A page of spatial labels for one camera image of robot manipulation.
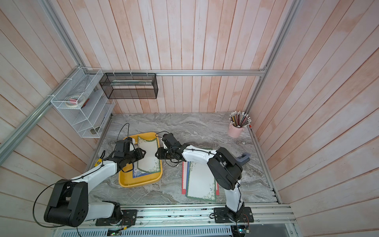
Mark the blue floral stationery paper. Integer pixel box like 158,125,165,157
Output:
183,162,190,195
133,162,153,178

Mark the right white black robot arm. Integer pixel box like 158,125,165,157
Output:
155,133,254,223

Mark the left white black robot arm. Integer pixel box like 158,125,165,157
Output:
43,137,146,227

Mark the yellow tape measure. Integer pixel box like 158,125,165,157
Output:
94,150,106,167

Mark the pink pencil cup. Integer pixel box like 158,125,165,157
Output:
228,123,244,138

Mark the grey blue hole punch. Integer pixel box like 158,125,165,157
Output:
236,153,251,166

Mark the tape roll on shelf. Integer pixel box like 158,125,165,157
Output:
65,94,86,109

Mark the bundle of pencils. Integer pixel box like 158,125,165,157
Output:
230,111,252,128

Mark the white wire wall shelf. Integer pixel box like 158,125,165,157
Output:
51,67,115,138

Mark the black mesh wall basket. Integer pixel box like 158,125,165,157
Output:
99,72,159,99

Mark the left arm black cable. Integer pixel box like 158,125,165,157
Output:
32,122,131,237

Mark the horizontal aluminium frame bar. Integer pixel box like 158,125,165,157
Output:
86,68,266,77

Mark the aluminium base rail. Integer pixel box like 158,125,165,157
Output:
51,204,297,230

